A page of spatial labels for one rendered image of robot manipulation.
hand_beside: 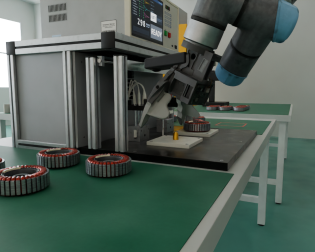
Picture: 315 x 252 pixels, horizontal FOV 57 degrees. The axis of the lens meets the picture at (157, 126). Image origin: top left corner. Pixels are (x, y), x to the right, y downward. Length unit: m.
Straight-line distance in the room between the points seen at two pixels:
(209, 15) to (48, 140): 0.68
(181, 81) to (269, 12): 0.21
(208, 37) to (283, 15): 0.14
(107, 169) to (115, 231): 0.25
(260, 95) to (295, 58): 0.94
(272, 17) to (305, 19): 5.76
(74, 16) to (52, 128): 0.40
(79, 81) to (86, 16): 0.26
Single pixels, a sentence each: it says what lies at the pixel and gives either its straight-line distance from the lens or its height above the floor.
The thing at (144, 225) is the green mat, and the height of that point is 0.75.
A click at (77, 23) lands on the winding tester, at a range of 1.12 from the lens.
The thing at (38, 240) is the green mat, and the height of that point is 0.75.
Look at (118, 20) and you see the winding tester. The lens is 1.02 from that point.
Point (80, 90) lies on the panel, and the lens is 0.96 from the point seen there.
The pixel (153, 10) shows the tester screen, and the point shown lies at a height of 1.25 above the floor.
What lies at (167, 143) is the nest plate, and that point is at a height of 0.78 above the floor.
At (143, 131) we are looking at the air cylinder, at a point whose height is 0.81.
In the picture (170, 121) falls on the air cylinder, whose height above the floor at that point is 0.82.
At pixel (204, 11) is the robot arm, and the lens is 0.61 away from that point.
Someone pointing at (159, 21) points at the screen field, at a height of 1.22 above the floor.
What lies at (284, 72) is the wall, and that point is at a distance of 6.26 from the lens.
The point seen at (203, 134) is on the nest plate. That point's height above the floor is 0.78.
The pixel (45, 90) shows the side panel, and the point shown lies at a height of 0.95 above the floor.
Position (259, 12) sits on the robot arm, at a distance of 0.61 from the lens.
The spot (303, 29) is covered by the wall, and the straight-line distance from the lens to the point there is 6.34.
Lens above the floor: 0.96
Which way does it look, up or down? 7 degrees down
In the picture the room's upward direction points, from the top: straight up
